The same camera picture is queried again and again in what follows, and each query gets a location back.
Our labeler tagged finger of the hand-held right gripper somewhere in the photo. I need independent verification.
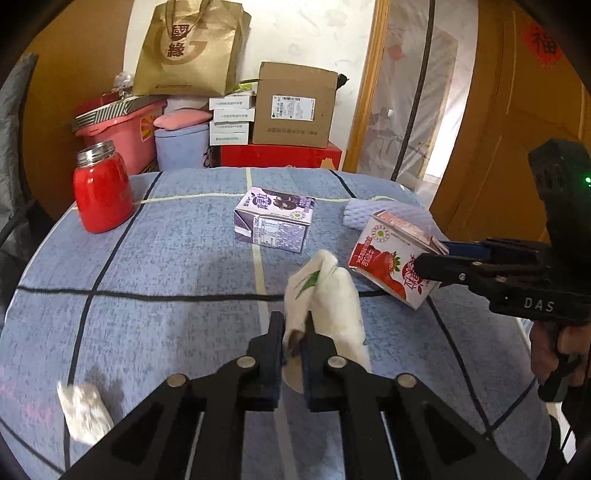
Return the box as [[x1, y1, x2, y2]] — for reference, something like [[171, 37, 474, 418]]
[[436, 237, 550, 264], [413, 253, 555, 301]]

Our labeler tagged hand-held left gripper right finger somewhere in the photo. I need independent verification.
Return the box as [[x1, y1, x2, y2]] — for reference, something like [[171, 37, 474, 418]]
[[302, 318, 532, 480]]

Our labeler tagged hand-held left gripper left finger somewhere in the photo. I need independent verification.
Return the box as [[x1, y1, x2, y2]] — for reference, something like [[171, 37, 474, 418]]
[[60, 311, 284, 480]]

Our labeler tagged white wrapper with green print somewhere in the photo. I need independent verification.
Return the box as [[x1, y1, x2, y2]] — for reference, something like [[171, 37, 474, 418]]
[[283, 249, 373, 376]]

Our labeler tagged strawberry milk carton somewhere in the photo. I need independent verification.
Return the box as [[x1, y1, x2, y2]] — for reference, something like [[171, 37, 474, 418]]
[[348, 210, 450, 310]]

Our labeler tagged purple milk carton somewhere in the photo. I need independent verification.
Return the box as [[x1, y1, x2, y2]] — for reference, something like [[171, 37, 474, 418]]
[[233, 187, 316, 254]]

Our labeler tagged white tissue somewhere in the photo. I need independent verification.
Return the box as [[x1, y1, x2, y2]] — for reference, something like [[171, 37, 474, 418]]
[[56, 382, 114, 444]]

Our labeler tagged person's right hand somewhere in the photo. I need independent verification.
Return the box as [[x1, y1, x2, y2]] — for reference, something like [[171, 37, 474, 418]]
[[531, 320, 591, 385]]

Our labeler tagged wooden room door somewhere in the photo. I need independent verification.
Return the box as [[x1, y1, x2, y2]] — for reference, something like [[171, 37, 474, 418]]
[[429, 0, 591, 245]]

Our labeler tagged blue checked tablecloth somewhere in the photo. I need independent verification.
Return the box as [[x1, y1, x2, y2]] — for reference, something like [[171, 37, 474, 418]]
[[0, 166, 552, 480]]

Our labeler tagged red door decoration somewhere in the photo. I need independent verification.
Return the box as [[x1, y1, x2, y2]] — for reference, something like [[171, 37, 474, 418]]
[[517, 23, 565, 70]]

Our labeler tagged flat red box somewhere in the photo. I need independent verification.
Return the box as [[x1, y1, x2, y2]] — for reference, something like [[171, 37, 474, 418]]
[[222, 141, 343, 171]]

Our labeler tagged brown cardboard box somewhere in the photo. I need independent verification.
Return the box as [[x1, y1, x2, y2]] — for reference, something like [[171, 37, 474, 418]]
[[252, 61, 338, 148]]

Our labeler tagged light blue bucket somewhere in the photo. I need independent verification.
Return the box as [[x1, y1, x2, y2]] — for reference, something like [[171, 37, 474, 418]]
[[154, 126, 211, 171]]

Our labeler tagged red jar with metal lid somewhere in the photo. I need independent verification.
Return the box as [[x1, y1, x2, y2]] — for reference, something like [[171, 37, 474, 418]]
[[74, 142, 136, 234]]

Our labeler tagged pink bucket lid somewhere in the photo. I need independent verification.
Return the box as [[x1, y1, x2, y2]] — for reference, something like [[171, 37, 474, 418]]
[[153, 108, 211, 133]]

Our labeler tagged pink plastic basin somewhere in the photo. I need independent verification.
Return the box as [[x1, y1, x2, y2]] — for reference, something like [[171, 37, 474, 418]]
[[74, 99, 167, 175]]

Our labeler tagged striped tray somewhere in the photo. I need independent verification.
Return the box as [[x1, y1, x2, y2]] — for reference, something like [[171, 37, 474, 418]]
[[69, 95, 169, 132]]

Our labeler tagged crumpled clear plastic bag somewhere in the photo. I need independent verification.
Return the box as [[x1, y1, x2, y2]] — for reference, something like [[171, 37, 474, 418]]
[[113, 71, 136, 99]]

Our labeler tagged gold paper bag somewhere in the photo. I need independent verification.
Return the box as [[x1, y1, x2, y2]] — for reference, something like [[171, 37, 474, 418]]
[[133, 0, 252, 97]]

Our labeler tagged grey cushioned chair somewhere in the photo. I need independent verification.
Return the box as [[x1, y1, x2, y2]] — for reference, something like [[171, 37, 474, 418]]
[[0, 53, 38, 259]]

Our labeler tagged wooden wardrobe door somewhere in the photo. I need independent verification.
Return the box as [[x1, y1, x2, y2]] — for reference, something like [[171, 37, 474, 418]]
[[18, 0, 139, 176]]

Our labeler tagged wooden door frame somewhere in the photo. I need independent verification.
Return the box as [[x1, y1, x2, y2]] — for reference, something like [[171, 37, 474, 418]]
[[344, 0, 393, 174]]

